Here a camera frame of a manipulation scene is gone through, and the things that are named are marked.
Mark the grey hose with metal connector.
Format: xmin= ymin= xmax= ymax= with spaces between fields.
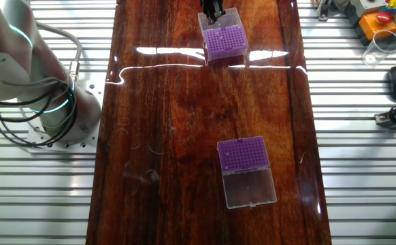
xmin=34 ymin=20 xmax=84 ymax=84

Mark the flat purple pipette tip holder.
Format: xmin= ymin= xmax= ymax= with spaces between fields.
xmin=216 ymin=135 xmax=278 ymax=210

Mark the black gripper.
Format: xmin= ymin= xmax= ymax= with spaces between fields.
xmin=199 ymin=0 xmax=227 ymax=25

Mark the silver bracket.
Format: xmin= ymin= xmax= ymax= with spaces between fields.
xmin=312 ymin=0 xmax=333 ymax=22

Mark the clear plastic cup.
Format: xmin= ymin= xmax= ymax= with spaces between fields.
xmin=361 ymin=29 xmax=396 ymax=66

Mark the tall purple pipette tip box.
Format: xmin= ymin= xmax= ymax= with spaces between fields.
xmin=197 ymin=7 xmax=249 ymax=63

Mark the orange emergency stop box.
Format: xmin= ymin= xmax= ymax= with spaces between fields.
xmin=358 ymin=10 xmax=396 ymax=42

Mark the grey button box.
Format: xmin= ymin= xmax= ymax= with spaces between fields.
xmin=349 ymin=0 xmax=389 ymax=18

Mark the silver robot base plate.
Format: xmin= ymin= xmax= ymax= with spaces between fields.
xmin=26 ymin=80 xmax=105 ymax=150

